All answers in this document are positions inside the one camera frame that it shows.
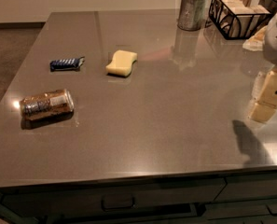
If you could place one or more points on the yellow sponge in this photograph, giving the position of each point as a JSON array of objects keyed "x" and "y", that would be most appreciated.
[{"x": 121, "y": 64}]

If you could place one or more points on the right drawer front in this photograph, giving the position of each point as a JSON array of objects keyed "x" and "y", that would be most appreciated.
[{"x": 249, "y": 187}]

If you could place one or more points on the orange soda can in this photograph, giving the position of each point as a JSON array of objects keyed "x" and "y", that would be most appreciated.
[{"x": 46, "y": 105}]

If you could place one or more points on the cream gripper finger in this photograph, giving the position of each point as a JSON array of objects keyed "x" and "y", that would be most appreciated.
[{"x": 264, "y": 96}]

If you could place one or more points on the blue snack bar wrapper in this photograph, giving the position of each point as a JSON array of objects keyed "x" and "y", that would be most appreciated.
[{"x": 71, "y": 64}]

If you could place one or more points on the left drawer with handle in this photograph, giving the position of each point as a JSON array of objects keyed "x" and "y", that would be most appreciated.
[{"x": 81, "y": 202}]

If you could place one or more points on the black wire napkin basket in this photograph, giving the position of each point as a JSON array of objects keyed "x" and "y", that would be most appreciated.
[{"x": 236, "y": 19}]

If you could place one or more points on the metal cup with white flowers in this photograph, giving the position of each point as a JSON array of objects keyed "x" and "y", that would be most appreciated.
[{"x": 191, "y": 14}]

